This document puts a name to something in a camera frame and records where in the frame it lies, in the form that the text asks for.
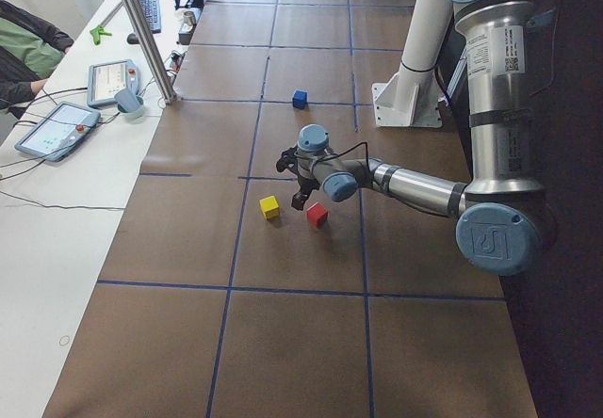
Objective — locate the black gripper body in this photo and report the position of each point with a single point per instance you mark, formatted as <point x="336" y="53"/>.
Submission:
<point x="304" y="184"/>

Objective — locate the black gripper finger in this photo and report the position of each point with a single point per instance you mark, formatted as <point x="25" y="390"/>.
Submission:
<point x="303" y="198"/>
<point x="296" y="202"/>

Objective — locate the red cube block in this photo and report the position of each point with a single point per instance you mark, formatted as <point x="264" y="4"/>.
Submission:
<point x="317" y="214"/>

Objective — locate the yellow cube block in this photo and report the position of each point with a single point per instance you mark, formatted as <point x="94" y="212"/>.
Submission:
<point x="269" y="207"/>

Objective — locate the blue cube block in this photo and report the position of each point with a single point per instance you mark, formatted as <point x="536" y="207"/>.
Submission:
<point x="299" y="99"/>

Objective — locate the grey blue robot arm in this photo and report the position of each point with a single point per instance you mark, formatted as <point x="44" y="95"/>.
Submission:
<point x="502" y="223"/>

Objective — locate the metal cup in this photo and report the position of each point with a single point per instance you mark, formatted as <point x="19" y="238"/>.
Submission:
<point x="189" y="17"/>

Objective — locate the black computer mouse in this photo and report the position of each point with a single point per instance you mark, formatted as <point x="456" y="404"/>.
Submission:
<point x="132" y="39"/>

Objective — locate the far teach pendant tablet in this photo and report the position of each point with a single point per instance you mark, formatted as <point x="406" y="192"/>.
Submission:
<point x="107" y="79"/>

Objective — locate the teach pendant tablet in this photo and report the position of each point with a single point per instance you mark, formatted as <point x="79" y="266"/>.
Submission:
<point x="107" y="79"/>
<point x="55" y="136"/>

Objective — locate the black keyboard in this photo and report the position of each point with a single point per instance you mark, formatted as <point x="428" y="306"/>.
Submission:
<point x="152" y="13"/>

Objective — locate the near teach pendant tablet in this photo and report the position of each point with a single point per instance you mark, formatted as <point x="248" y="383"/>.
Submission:
<point x="55" y="136"/>

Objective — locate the seated person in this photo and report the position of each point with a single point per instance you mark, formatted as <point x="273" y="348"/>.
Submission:
<point x="31" y="50"/>

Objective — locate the white camera pole mount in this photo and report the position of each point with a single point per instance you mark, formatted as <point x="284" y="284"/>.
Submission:
<point x="410" y="97"/>

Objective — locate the green handled tool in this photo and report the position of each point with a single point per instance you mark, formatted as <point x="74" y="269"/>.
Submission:
<point x="97" y="33"/>

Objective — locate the aluminium frame post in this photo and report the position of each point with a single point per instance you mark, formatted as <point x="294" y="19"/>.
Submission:
<point x="150" y="50"/>

